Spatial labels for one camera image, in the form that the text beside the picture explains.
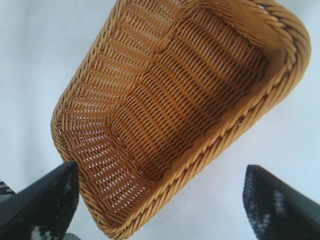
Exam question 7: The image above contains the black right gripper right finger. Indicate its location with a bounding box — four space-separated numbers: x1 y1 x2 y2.
241 164 320 240

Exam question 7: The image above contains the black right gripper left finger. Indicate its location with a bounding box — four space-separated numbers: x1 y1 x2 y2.
0 161 81 240

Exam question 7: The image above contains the tan woven wicker basket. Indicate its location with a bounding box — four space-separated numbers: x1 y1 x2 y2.
50 0 312 240

